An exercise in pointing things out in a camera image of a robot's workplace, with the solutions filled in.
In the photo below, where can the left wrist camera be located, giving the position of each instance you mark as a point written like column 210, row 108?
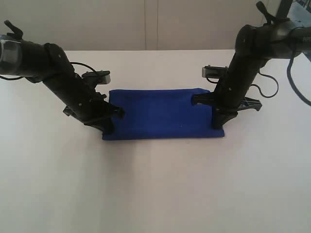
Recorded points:
column 97, row 77

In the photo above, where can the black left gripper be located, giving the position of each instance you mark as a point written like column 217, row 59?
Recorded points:
column 82, row 101

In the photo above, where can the window with dark frame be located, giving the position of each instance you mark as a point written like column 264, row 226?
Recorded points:
column 296, row 10

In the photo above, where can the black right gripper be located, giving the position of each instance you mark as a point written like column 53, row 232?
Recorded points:
column 231, row 89

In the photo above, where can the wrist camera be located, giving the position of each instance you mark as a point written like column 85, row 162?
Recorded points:
column 210, row 72
column 97, row 77

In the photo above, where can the blue towel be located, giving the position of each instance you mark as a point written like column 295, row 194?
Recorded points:
column 161, row 114

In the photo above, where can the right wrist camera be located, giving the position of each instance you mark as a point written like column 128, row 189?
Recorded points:
column 210, row 72

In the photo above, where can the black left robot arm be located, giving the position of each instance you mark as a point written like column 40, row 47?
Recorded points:
column 48, row 64

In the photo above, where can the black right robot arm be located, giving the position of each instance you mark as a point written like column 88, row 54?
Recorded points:
column 287, row 40

